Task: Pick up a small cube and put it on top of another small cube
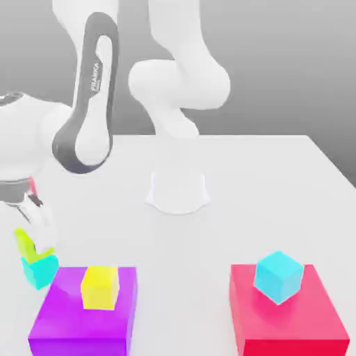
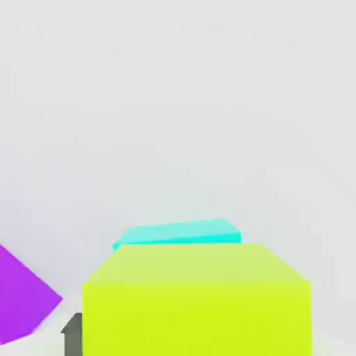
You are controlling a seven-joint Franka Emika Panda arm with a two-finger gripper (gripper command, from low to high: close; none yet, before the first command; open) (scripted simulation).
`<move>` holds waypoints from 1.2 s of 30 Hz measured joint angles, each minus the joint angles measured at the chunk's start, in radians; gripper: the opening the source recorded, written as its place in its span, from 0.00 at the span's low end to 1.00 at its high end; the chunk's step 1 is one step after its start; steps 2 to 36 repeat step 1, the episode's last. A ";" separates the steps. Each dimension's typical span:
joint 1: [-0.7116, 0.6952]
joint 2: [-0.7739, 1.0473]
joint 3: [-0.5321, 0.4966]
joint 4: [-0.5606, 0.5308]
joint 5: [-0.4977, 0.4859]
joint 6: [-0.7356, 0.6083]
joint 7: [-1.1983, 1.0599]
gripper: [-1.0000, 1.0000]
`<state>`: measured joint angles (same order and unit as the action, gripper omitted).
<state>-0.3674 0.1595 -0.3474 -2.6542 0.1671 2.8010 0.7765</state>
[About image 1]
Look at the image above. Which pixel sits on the small cyan cube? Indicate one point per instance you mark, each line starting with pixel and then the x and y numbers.
pixel 278 275

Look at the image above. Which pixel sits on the small lime cube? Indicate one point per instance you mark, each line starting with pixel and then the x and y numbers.
pixel 24 244

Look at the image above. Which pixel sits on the small teal cube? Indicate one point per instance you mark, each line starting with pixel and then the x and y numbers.
pixel 41 274

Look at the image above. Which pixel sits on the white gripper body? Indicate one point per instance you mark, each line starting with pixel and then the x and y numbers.
pixel 41 228

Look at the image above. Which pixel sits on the large purple box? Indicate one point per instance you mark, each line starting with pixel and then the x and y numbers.
pixel 72 325

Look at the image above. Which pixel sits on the small yellow cube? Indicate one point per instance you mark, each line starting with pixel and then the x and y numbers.
pixel 99 289

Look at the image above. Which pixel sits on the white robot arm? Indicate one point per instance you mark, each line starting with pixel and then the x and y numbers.
pixel 180 83

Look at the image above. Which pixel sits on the large red box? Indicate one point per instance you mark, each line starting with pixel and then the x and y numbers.
pixel 289 325

